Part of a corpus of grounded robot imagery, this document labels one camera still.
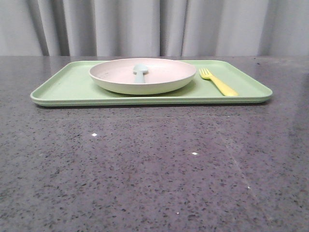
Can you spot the cream round plate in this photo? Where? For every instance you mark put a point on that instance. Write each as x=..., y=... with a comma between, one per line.
x=164, y=75

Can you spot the yellow plastic fork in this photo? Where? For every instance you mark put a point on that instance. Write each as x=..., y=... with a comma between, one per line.
x=222, y=87

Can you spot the light blue plastic spoon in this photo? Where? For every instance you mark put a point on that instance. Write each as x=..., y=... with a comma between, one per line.
x=139, y=70

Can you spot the light green rectangular tray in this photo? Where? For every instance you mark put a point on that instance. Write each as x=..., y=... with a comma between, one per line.
x=72, y=86

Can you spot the grey pleated curtain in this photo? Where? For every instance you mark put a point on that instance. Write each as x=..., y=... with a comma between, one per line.
x=138, y=28

